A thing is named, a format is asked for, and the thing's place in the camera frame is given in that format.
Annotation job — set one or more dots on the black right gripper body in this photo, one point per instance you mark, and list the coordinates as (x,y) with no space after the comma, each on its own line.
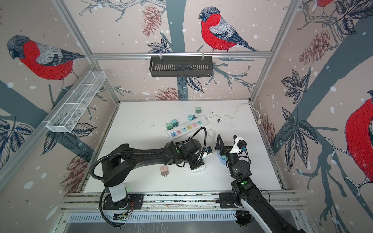
(232,160)

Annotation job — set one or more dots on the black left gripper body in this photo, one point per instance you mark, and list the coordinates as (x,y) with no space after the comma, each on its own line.
(195,163)

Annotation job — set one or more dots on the white square socket cube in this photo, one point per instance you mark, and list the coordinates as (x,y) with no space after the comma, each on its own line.
(198,169)

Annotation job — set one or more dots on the blue square socket cube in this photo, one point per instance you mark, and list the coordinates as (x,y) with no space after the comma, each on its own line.
(222,158)

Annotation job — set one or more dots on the pink plug adapter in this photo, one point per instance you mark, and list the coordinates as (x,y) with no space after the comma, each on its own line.
(164,171)

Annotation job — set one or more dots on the white multicolour power strip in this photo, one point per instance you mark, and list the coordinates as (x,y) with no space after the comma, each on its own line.
(187,128)

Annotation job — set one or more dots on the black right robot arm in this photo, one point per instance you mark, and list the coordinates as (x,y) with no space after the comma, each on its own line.
(245,193)

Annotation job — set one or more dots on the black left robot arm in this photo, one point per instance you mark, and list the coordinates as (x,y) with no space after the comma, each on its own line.
(113,168)

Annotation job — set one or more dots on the green plug adapter far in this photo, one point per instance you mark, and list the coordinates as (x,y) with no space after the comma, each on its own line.
(198,110)

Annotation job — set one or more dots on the green plug adapter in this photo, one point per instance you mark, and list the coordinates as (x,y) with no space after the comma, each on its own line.
(169,126)
(198,110)

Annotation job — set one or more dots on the green plug adapter left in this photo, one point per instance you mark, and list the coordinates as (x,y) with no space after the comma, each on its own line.
(169,126)

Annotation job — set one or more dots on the white mesh shelf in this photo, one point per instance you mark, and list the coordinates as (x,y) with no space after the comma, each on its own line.
(77,102)

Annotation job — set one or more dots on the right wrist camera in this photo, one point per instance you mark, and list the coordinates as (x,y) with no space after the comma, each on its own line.
(239,147)

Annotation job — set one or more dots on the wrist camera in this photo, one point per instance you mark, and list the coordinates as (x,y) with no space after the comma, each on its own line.
(208,151)
(239,147)

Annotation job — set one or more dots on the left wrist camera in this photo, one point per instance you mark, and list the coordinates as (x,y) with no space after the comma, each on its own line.
(208,151)

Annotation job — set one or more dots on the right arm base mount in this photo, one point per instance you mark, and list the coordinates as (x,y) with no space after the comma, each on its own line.
(229,200)

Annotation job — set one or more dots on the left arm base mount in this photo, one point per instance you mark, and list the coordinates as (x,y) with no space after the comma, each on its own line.
(132,201)

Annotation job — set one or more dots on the black wire basket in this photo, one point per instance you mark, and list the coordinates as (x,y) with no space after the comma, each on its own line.
(181,66)

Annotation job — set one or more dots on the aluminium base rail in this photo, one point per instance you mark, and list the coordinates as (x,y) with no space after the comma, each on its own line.
(156,207)

